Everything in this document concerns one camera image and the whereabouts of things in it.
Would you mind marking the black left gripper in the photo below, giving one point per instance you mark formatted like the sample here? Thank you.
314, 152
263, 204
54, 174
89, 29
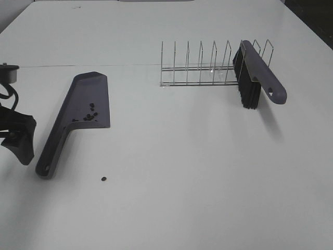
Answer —
18, 133

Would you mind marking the pile of coffee beans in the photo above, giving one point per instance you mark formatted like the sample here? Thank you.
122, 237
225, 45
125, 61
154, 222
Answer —
85, 112

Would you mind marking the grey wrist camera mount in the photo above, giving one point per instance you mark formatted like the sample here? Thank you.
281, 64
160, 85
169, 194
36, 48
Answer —
8, 73

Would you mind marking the chrome wire dish rack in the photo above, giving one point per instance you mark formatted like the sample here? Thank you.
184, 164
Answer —
213, 68

